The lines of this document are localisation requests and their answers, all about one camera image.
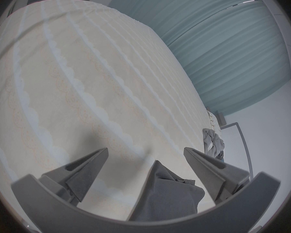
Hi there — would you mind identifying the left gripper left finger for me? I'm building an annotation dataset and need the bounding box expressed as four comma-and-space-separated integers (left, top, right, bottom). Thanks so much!
40, 148, 109, 202

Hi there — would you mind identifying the grey bedside table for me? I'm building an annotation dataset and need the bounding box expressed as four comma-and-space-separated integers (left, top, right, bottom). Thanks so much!
206, 106, 227, 127

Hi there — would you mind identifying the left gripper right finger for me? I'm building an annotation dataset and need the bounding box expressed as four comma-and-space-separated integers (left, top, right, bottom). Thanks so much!
183, 147, 250, 201

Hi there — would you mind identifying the black T-shirt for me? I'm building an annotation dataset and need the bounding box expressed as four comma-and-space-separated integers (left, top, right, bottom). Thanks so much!
127, 160, 205, 221

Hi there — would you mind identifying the white printed pillow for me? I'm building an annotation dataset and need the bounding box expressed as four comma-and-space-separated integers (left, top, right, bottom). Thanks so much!
207, 109, 221, 133

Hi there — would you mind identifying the grey garment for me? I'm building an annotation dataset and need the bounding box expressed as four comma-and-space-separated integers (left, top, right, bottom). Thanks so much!
202, 128, 225, 158

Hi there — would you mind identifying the blue-green curtain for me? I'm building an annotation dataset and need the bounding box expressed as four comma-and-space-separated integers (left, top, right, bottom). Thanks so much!
168, 0, 291, 117
108, 0, 260, 45

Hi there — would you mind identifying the bed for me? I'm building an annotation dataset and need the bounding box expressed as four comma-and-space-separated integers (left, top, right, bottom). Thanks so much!
0, 0, 254, 218

